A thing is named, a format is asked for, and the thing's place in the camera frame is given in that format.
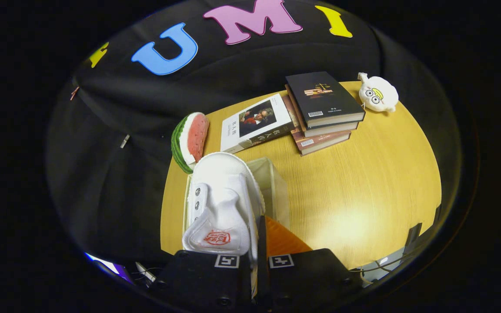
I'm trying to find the white portrait cover book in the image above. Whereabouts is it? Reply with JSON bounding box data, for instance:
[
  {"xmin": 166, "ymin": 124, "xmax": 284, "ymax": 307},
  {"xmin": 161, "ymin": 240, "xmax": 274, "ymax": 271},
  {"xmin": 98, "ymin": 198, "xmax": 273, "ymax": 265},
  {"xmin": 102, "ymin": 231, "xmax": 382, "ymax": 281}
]
[{"xmin": 220, "ymin": 93, "xmax": 295, "ymax": 154}]

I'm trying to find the beige fabric storage box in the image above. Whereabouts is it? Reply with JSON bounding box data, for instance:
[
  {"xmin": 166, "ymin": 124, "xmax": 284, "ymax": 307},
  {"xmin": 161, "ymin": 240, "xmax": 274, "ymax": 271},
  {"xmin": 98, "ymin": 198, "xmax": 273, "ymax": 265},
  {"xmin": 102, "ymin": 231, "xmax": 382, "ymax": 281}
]
[{"xmin": 183, "ymin": 156, "xmax": 291, "ymax": 237}]

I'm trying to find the watermelon slice toy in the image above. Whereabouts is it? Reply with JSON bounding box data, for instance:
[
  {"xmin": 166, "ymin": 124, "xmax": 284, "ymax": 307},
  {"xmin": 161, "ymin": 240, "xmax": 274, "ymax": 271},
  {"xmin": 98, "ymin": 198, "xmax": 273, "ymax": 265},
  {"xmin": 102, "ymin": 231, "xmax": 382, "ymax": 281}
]
[{"xmin": 171, "ymin": 112, "xmax": 210, "ymax": 174}]

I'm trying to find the lit computer screen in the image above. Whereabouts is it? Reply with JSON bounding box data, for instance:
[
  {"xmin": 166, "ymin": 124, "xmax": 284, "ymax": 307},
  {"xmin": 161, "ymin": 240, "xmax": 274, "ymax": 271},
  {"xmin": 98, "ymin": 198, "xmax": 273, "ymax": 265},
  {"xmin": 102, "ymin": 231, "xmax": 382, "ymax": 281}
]
[{"xmin": 84, "ymin": 252, "xmax": 134, "ymax": 284}]

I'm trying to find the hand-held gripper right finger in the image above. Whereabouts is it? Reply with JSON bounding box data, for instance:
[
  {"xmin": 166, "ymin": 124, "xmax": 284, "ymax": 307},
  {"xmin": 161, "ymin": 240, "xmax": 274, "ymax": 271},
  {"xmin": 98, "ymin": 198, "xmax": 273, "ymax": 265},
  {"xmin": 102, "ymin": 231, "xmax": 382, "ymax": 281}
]
[{"xmin": 257, "ymin": 215, "xmax": 363, "ymax": 313}]

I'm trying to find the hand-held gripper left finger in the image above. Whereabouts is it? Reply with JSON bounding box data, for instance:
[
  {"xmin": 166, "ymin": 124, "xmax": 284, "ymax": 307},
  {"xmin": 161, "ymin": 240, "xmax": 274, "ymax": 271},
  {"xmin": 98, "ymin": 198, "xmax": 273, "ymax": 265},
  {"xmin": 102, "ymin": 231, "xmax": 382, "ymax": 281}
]
[{"xmin": 157, "ymin": 250, "xmax": 253, "ymax": 313}]

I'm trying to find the brown cover book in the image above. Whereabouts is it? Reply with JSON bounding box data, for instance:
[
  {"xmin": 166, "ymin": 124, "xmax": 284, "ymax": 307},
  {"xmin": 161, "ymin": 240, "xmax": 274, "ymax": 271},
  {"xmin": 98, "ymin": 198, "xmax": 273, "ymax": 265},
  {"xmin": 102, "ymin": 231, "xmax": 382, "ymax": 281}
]
[{"xmin": 283, "ymin": 96, "xmax": 352, "ymax": 156}]

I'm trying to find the white canvas shoe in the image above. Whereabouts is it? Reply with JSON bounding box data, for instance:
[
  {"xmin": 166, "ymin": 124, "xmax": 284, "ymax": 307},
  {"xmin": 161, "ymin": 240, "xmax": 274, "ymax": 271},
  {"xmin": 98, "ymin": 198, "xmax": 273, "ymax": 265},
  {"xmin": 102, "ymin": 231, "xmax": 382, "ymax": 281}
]
[{"xmin": 182, "ymin": 151, "xmax": 266, "ymax": 257}]

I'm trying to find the black hardcover book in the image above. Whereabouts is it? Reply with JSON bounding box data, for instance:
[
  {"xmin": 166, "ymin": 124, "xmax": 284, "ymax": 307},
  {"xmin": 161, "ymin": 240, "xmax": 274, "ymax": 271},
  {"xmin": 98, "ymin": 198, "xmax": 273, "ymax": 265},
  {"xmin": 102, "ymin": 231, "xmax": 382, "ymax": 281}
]
[{"xmin": 285, "ymin": 71, "xmax": 366, "ymax": 129}]

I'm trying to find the white plush toy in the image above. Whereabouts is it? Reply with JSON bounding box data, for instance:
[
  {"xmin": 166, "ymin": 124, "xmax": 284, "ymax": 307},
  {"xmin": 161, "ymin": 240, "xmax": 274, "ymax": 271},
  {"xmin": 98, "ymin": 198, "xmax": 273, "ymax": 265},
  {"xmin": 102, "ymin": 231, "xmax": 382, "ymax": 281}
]
[{"xmin": 357, "ymin": 72, "xmax": 399, "ymax": 113}]

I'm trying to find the dark middle book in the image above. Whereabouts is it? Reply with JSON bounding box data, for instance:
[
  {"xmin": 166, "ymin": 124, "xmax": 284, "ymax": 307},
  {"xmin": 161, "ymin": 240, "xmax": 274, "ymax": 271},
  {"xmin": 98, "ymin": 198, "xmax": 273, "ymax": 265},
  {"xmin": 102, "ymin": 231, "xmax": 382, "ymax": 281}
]
[{"xmin": 285, "ymin": 85, "xmax": 360, "ymax": 138}]

